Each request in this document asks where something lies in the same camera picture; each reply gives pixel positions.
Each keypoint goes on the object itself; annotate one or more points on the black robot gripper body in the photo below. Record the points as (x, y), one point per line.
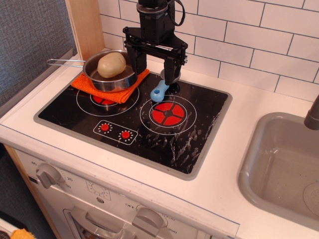
(155, 36)

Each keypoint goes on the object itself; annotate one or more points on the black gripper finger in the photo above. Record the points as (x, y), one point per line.
(172, 69)
(138, 59)

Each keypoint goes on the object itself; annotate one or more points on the beige potato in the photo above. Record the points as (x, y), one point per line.
(111, 64)

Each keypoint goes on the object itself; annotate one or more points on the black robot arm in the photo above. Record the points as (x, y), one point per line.
(152, 3)

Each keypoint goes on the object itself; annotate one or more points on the stainless steel pot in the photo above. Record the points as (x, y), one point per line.
(110, 85)

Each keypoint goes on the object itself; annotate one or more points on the orange towel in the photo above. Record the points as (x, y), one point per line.
(83, 83)

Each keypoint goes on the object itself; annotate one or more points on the blue and grey scoop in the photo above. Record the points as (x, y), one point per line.
(158, 93)

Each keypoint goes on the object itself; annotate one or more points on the wooden side panel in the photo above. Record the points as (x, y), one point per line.
(86, 25)

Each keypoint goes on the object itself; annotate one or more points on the black toy stovetop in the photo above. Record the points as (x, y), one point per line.
(172, 136)

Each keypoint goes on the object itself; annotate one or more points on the left red stove knob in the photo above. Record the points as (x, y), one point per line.
(104, 127)

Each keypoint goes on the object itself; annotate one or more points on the red stove knob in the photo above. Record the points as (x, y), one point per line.
(125, 135)
(104, 127)

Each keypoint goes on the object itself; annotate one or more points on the right red stove knob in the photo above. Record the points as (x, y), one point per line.
(125, 135)

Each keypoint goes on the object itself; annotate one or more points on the left grey oven dial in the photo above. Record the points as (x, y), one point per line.
(47, 175)

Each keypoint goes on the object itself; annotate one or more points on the grey oven dial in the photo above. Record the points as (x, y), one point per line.
(148, 221)
(47, 175)

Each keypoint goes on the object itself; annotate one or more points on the grey faucet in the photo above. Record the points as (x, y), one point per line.
(311, 120)

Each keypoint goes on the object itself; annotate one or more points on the grey sink basin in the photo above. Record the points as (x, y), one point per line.
(280, 171)

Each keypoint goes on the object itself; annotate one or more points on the right grey oven dial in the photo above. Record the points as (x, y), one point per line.
(148, 221)

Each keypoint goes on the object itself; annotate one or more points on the orange yellow object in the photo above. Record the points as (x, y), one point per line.
(22, 234)

